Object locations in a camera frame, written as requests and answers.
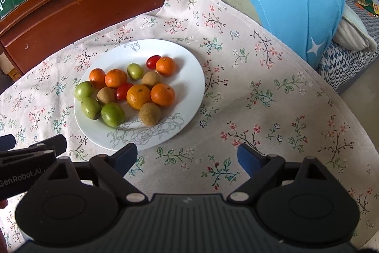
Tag green jujube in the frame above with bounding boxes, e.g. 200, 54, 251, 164
101, 102, 125, 128
127, 63, 144, 80
81, 97, 101, 120
75, 81, 95, 101

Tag brown kiwi fruit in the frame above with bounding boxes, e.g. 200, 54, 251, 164
96, 87, 116, 106
139, 102, 161, 126

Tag large orange tangerine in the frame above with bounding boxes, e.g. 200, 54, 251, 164
150, 83, 176, 107
126, 84, 151, 110

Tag brown longan fruit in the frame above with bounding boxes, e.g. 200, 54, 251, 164
141, 71, 162, 89

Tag red cherry tomato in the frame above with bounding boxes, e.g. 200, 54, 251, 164
146, 55, 161, 70
116, 83, 133, 101

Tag small orange tangerine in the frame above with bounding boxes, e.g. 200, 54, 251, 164
155, 57, 177, 76

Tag person left hand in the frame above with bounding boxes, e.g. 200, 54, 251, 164
0, 200, 8, 250

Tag floral tablecloth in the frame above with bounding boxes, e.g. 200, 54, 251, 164
1, 0, 378, 247

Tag small cardboard box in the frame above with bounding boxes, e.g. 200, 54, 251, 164
0, 53, 22, 81

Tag white oval plate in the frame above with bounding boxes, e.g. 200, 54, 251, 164
74, 38, 205, 150

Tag patterned sofa cushion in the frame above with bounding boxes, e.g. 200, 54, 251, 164
317, 0, 378, 94

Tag wooden cabinet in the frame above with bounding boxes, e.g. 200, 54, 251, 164
1, 0, 164, 80

